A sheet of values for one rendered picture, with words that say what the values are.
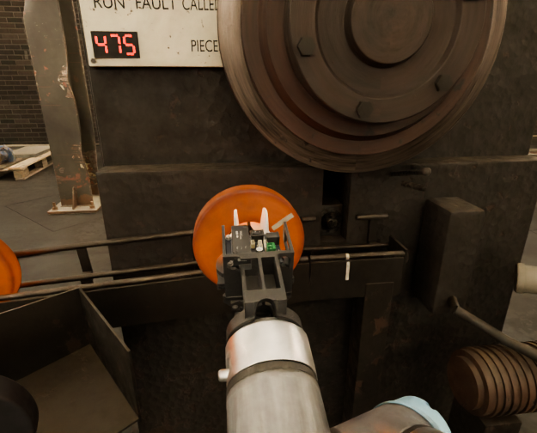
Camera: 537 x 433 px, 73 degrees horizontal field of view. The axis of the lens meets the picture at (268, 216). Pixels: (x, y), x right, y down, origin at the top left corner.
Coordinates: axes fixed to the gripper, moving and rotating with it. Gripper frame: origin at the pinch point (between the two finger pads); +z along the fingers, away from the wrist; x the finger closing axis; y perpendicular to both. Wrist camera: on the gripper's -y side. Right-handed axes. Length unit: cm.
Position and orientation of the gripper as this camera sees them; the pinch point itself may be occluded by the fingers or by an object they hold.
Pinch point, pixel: (248, 228)
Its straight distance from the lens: 50.8
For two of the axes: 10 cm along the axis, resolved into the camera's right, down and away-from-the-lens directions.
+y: 0.2, -8.2, -5.8
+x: -9.9, 0.6, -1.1
